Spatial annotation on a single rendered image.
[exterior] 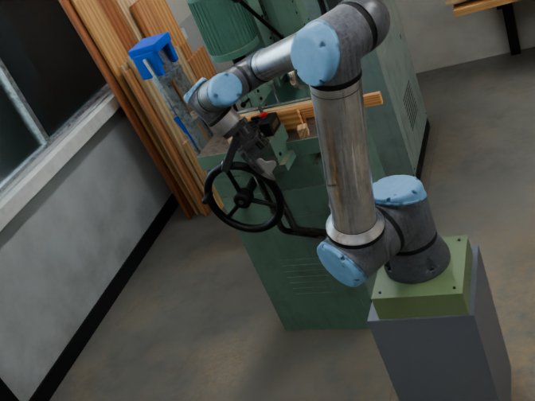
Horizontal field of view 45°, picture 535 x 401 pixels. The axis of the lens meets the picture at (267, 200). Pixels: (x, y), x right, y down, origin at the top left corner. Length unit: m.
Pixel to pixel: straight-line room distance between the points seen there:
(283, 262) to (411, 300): 0.86
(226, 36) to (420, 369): 1.22
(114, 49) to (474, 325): 2.57
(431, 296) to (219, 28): 1.09
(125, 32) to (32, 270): 1.50
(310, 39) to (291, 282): 1.51
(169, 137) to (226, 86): 2.00
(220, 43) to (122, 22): 1.79
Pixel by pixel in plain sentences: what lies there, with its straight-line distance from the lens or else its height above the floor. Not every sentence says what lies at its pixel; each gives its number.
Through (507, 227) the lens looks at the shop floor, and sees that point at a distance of 3.02.
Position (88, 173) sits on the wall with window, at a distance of 3.63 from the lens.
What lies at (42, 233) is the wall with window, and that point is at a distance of 3.33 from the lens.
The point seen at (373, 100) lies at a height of 0.92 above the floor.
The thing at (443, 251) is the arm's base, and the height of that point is 0.67.
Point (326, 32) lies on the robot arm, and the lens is 1.30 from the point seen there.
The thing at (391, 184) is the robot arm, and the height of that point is 0.90.
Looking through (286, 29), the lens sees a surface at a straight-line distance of 2.42.
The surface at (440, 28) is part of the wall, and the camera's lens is 4.58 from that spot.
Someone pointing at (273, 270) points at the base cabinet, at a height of 0.34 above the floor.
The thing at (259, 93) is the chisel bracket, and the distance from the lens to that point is 2.34.
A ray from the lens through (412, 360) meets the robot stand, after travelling 2.01.
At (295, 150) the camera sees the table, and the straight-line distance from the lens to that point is 2.24.
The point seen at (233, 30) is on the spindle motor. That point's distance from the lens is 2.23.
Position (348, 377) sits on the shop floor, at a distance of 2.57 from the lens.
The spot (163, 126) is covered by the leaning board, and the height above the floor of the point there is 0.61.
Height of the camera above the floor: 1.83
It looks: 29 degrees down
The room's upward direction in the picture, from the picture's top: 24 degrees counter-clockwise
